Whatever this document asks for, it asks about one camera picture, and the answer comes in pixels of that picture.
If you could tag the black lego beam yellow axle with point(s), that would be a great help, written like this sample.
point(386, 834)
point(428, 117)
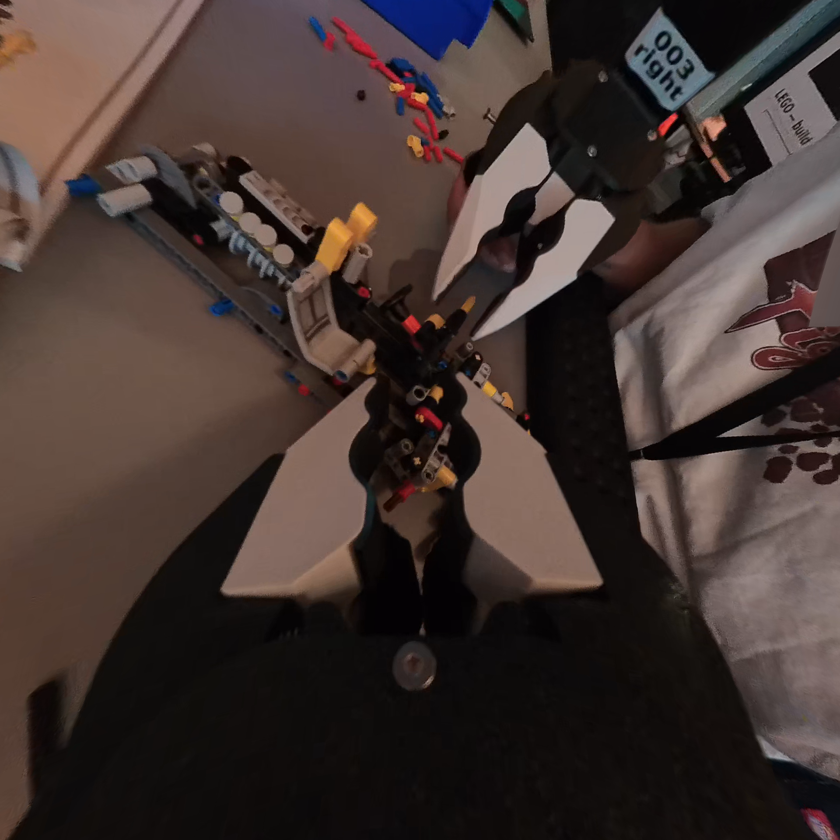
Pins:
point(439, 325)

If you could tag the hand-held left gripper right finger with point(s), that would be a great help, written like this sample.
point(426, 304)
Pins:
point(531, 518)

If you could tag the red printed package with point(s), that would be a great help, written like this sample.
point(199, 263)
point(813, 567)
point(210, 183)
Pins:
point(820, 823)

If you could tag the pile of red blue lego pins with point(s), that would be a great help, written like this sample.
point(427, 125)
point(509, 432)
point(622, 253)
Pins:
point(420, 98)

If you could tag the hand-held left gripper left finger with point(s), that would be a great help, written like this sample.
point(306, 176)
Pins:
point(295, 525)

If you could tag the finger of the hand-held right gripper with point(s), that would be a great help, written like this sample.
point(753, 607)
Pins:
point(564, 256)
point(499, 190)

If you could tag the person's white printed shirt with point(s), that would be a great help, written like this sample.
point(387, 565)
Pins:
point(722, 590)

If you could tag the white printed sign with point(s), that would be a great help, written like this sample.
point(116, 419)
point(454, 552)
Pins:
point(787, 111)

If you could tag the lego car model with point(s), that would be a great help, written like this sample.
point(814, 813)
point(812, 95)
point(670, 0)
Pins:
point(315, 321)

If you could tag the person's right hand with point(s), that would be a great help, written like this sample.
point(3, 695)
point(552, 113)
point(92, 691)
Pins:
point(656, 253)

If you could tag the blue plastic bin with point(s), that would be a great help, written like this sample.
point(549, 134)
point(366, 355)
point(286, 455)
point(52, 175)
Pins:
point(426, 26)

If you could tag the lego instruction booklet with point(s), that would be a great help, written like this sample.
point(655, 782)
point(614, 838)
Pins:
point(79, 79)

